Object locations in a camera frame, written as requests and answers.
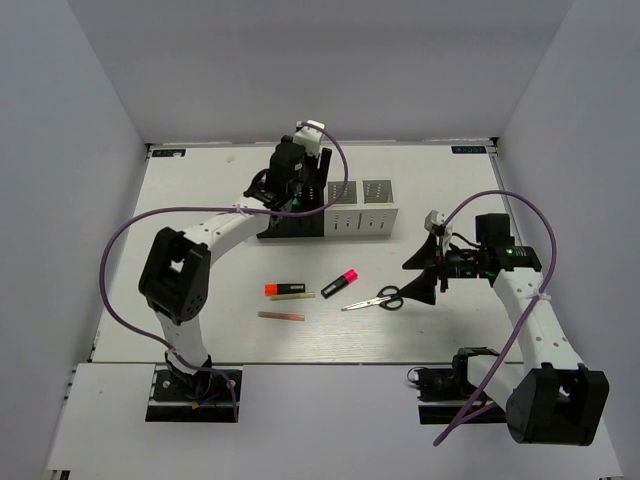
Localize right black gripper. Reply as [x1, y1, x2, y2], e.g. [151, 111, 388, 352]
[397, 232, 478, 305]

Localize pink cap black highlighter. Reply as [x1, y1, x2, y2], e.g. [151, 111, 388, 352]
[321, 269, 358, 299]

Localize yellow translucent pen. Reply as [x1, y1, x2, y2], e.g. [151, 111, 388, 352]
[268, 292, 316, 301]

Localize orange cap black highlighter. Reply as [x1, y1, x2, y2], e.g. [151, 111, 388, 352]
[264, 283, 306, 296]

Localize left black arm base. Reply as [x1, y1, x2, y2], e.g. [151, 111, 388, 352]
[145, 365, 243, 423]

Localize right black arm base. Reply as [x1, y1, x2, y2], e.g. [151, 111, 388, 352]
[406, 347, 498, 425]

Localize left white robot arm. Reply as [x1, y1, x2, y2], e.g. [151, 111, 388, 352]
[139, 126, 332, 399]

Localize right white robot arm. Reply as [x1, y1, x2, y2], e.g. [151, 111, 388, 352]
[401, 211, 609, 446]

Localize black double pen holder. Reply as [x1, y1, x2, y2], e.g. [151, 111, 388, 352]
[257, 197, 324, 240]

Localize white double pen holder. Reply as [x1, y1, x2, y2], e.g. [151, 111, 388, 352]
[324, 179, 399, 238]

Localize right blue table label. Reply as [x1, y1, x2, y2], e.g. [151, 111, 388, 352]
[451, 145, 487, 155]

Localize blue table label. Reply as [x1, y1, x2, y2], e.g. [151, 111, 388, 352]
[151, 149, 186, 158]
[451, 145, 487, 155]

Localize orange translucent pen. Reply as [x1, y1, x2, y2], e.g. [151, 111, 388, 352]
[257, 311, 305, 321]

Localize left blue table label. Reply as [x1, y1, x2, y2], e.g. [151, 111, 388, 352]
[151, 149, 186, 158]

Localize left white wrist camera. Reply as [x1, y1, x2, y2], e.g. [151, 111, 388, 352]
[293, 120, 325, 158]

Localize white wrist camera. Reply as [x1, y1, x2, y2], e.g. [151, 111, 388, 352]
[424, 210, 453, 252]
[293, 120, 325, 158]

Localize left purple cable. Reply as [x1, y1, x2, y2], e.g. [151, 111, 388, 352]
[100, 127, 351, 424]

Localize purple cable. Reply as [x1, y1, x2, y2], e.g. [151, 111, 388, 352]
[100, 127, 351, 424]
[431, 189, 558, 447]

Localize black handled scissors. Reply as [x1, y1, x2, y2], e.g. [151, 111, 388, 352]
[342, 285, 404, 311]

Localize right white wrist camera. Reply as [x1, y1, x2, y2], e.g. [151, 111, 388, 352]
[424, 210, 453, 252]

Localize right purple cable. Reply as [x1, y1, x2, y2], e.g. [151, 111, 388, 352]
[431, 189, 558, 447]

